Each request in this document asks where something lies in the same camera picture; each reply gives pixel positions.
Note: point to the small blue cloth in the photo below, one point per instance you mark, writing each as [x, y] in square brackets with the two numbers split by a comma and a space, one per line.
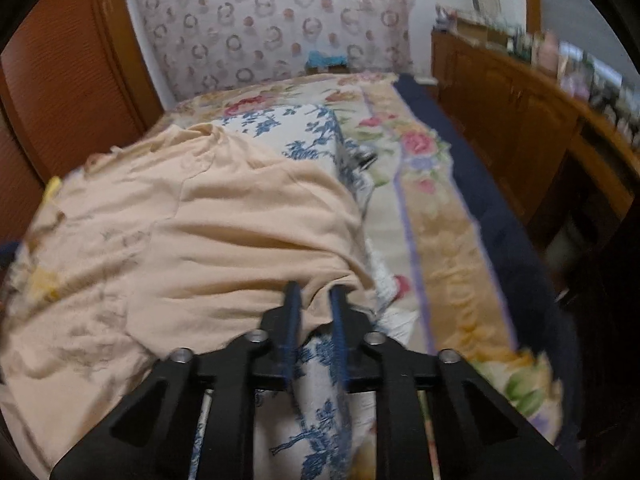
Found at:
[322, 59]

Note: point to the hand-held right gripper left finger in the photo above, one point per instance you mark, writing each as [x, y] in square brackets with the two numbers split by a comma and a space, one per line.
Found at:
[291, 310]

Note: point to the wooden cabinet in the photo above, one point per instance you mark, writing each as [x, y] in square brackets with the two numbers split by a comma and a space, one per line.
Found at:
[510, 110]

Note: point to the pink flower bed blanket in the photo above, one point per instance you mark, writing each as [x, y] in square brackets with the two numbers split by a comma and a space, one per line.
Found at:
[440, 240]

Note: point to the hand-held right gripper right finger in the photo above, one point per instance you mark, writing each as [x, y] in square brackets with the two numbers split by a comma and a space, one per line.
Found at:
[339, 320]

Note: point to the yellow cloth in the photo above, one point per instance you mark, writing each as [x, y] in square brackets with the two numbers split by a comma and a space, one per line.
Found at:
[52, 192]

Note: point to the navy mattress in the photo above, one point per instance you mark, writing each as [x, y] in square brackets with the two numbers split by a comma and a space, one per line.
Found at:
[500, 220]

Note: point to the blue floral white quilt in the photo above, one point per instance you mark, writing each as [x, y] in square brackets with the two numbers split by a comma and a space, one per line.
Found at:
[310, 130]

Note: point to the beige garment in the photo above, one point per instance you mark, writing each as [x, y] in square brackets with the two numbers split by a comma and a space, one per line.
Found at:
[225, 220]

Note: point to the row of cabinet-top clutter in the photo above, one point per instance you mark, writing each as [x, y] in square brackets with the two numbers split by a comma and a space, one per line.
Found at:
[575, 70]

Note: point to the wooden wardrobe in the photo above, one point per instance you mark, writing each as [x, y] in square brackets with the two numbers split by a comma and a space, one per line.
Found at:
[65, 75]

